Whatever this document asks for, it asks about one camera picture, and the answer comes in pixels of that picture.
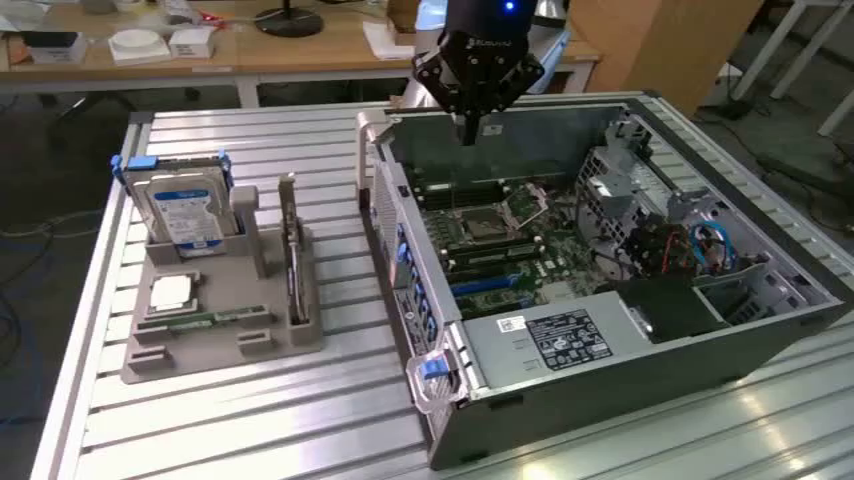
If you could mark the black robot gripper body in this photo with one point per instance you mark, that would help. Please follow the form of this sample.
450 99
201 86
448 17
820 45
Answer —
486 30

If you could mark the black graphics card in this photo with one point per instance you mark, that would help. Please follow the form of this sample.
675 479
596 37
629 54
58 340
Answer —
294 250

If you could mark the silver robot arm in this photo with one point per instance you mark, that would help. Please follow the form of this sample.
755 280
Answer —
421 92

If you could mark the white paper stack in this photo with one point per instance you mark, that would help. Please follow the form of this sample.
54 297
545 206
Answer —
388 40

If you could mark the wooden desk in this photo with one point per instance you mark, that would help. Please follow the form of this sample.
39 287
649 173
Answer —
301 55

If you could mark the wooden cabinet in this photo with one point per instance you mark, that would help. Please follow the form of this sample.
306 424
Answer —
655 50

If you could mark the metal socket cover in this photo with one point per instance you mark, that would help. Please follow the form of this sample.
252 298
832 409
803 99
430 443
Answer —
529 202

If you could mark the black round lamp base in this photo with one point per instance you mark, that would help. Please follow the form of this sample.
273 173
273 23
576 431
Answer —
289 22

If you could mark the metal disk bay cage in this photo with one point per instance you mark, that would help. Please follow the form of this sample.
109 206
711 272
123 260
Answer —
617 195

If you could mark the CPU socket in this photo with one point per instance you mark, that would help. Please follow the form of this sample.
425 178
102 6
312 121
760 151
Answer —
486 225

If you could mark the black power adapter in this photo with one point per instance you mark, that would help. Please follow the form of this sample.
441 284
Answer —
735 110

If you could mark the installed black RAM stick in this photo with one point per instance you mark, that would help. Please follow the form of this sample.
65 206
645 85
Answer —
490 247
497 259

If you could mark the small white cardboard box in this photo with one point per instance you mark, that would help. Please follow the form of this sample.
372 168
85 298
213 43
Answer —
193 42

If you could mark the green motherboard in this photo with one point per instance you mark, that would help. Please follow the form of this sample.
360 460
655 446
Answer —
568 270

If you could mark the blue expansion slot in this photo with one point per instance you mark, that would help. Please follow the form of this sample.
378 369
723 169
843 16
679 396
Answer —
486 285

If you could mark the white round part on box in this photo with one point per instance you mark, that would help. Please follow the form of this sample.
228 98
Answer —
140 46

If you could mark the hard disk in blue caddy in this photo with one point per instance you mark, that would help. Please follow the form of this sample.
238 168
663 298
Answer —
184 210

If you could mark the grey power supply unit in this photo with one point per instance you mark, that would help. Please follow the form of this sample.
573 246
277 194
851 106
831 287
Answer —
568 335

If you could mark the grey parts rack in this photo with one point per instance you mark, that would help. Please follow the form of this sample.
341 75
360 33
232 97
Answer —
221 280

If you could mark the white box with black top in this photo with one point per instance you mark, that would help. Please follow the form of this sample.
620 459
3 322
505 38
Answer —
57 47

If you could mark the blue case latch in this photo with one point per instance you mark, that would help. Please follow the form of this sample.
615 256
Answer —
430 367

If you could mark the green RAM stick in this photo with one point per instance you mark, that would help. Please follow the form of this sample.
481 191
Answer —
214 318

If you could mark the silver CPU chip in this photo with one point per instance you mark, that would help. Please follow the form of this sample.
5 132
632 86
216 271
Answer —
173 295

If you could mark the open black PC case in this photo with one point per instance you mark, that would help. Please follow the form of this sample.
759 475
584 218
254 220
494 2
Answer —
601 380

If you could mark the white table frame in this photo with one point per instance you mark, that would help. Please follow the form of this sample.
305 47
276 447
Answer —
797 45

